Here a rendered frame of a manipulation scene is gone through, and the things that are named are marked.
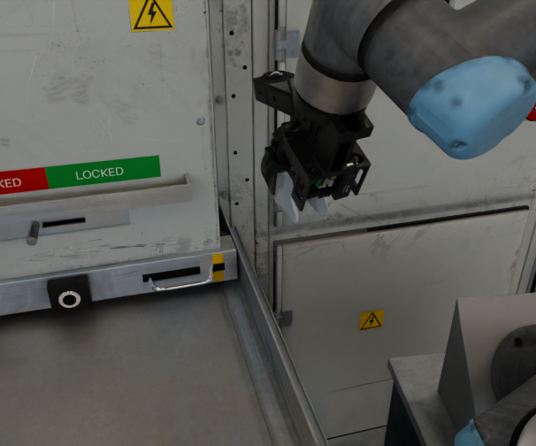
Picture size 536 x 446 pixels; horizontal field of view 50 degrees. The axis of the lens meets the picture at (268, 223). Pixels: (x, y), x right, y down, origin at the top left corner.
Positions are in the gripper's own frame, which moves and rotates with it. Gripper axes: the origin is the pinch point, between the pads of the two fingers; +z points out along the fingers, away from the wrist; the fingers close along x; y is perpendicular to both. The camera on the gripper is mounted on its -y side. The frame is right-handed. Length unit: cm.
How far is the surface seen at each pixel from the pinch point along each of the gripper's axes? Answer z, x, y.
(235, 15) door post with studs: 3.7, 9.9, -40.2
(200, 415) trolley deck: 20.8, -16.2, 15.5
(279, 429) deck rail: 17.8, -7.9, 21.6
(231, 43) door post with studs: 7.8, 8.7, -38.3
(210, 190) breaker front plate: 15.6, -3.4, -15.2
